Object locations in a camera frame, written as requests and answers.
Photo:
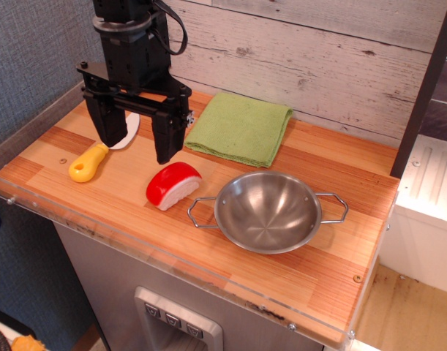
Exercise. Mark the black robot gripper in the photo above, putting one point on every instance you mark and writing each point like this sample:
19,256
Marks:
135,76

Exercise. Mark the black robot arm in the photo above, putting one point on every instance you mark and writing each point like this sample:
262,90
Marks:
132,16

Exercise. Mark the green folded cloth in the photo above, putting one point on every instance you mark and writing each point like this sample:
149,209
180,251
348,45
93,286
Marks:
240,129

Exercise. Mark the red white toy sushi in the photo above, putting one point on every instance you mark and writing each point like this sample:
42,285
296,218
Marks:
172,184

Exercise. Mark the silver dispenser panel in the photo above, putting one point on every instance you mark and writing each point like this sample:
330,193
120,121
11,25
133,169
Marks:
168,325

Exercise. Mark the yellow object bottom left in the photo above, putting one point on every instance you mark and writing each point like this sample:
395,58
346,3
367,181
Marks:
27,343

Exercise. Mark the white toy sink unit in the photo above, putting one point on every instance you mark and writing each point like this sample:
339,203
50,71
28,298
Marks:
415,242

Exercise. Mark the yellow handled toy knife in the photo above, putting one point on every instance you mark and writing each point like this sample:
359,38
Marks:
84,168

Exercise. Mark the dark right post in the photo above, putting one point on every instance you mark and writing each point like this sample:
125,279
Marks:
431,78

